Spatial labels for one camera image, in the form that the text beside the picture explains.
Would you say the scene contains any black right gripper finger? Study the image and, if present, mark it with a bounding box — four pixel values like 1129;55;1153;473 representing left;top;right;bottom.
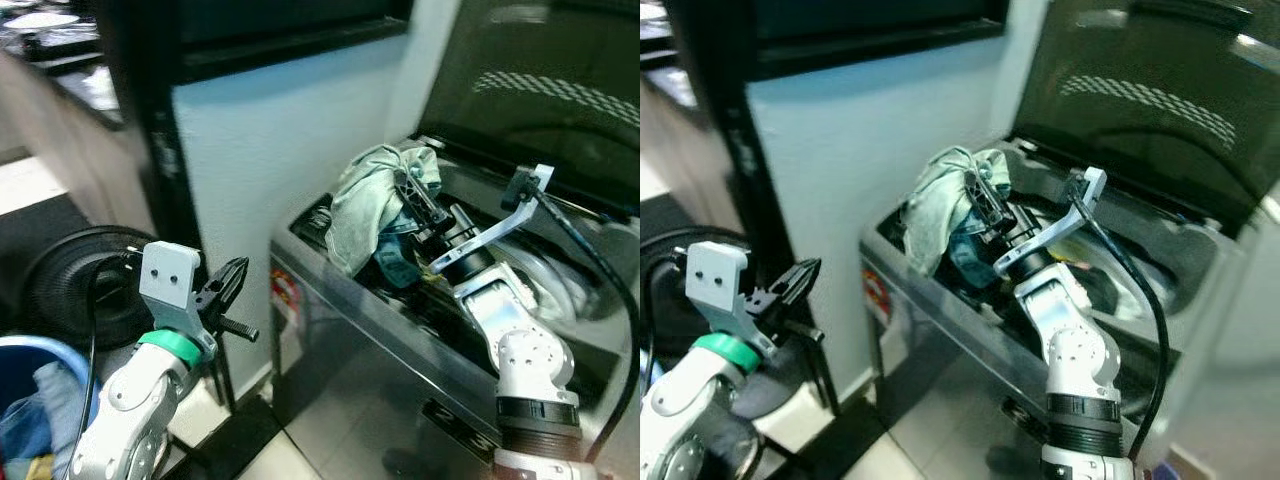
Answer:
393;168;427;217
978;180;1017;229
406;180;449;230
962;168;995;217

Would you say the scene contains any pale green cloth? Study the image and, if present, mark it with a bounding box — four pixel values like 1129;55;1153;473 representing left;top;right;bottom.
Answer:
902;145;1013;293
327;143;443;289

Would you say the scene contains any grey top-load washing machine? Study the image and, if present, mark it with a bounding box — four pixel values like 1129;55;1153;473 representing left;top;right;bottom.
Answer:
860;135;1280;480
270;135;641;480

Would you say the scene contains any blue grey clothes pile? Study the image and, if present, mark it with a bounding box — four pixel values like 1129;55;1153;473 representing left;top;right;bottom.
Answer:
0;362;97;480

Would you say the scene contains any dark tinted washer lid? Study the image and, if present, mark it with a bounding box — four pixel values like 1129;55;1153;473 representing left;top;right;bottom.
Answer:
1010;0;1280;237
415;0;641;217

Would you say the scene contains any black number label sticker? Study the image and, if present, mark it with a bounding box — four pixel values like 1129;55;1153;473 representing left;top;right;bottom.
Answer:
424;398;497;453
1003;398;1053;443

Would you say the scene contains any blue laundry basket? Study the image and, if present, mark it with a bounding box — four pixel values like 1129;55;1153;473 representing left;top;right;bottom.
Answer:
0;335;103;480

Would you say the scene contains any dark kitchen counter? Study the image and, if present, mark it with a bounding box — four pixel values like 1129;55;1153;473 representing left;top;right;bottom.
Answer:
0;0;133;133
640;0;709;129

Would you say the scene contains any white plate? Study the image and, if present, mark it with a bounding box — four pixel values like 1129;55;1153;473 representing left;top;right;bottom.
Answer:
4;10;81;33

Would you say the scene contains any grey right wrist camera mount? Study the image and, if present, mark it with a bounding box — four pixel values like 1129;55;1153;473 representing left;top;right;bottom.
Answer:
430;163;557;277
993;166;1109;280

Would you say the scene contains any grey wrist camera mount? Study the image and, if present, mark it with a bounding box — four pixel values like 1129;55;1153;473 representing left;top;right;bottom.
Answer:
993;166;1109;280
138;240;217;357
430;163;557;277
685;241;777;353

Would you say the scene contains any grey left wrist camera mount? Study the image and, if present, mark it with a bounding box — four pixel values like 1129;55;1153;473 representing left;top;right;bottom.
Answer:
138;240;217;357
685;241;777;353

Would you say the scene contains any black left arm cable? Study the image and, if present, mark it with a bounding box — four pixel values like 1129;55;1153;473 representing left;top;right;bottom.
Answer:
640;255;693;401
58;252;143;480

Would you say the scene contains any black window frame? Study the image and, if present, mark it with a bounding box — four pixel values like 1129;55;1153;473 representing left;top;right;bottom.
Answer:
665;0;1011;416
95;0;417;413

